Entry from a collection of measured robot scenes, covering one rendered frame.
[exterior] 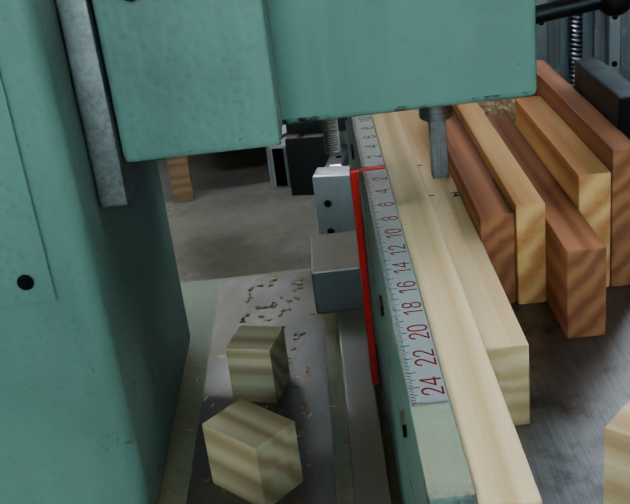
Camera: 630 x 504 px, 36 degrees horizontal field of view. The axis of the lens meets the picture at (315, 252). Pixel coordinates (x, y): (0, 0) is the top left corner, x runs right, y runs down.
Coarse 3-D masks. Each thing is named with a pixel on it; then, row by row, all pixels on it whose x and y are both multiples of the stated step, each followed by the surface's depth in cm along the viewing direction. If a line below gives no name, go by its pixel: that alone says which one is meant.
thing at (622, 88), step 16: (576, 64) 58; (592, 64) 57; (576, 80) 58; (592, 80) 55; (608, 80) 53; (624, 80) 53; (592, 96) 55; (608, 96) 52; (624, 96) 50; (608, 112) 52; (624, 112) 50; (624, 128) 51
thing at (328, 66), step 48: (288, 0) 48; (336, 0) 48; (384, 0) 48; (432, 0) 48; (480, 0) 48; (528, 0) 48; (288, 48) 49; (336, 48) 49; (384, 48) 49; (432, 48) 49; (480, 48) 49; (528, 48) 49; (288, 96) 50; (336, 96) 50; (384, 96) 50; (432, 96) 50; (480, 96) 50
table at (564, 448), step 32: (608, 288) 51; (544, 320) 49; (608, 320) 48; (384, 352) 51; (544, 352) 46; (576, 352) 46; (608, 352) 45; (544, 384) 43; (576, 384) 43; (608, 384) 43; (544, 416) 41; (576, 416) 41; (608, 416) 41; (544, 448) 39; (576, 448) 39; (544, 480) 37; (576, 480) 37
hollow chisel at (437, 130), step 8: (432, 128) 54; (440, 128) 54; (432, 136) 54; (440, 136) 54; (432, 144) 54; (440, 144) 54; (432, 152) 54; (440, 152) 54; (432, 160) 55; (440, 160) 55; (432, 168) 55; (440, 168) 55; (440, 176) 55; (448, 176) 55
